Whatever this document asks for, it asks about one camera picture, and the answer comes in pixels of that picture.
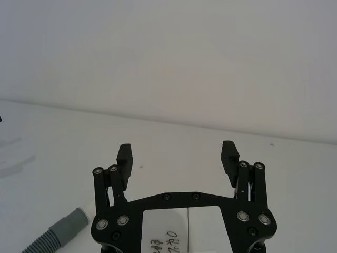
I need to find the grey ribbed cable with plug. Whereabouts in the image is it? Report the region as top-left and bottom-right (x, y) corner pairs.
(22, 201), (93, 253)

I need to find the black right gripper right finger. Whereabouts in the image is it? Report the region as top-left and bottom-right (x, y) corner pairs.
(221, 140), (270, 210)

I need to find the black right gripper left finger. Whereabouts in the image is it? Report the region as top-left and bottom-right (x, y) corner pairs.
(92, 143), (134, 213)

